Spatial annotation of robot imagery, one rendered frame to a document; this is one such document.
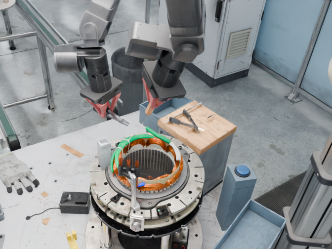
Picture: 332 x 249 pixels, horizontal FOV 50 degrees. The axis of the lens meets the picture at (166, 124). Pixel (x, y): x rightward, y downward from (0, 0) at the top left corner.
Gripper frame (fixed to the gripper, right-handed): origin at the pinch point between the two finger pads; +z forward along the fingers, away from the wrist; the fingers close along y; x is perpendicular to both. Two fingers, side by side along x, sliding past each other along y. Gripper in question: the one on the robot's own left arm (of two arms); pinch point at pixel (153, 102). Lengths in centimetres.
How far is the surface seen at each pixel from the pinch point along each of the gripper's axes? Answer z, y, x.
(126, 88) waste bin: 134, -101, 62
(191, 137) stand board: 27.2, -1.3, 22.9
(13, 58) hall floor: 227, -226, 7
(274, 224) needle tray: 17.6, 34.2, 27.5
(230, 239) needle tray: 19.3, 33.1, 13.8
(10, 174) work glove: 68, -23, -30
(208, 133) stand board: 26.5, -0.9, 29.3
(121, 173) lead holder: 10.6, 10.8, -10.0
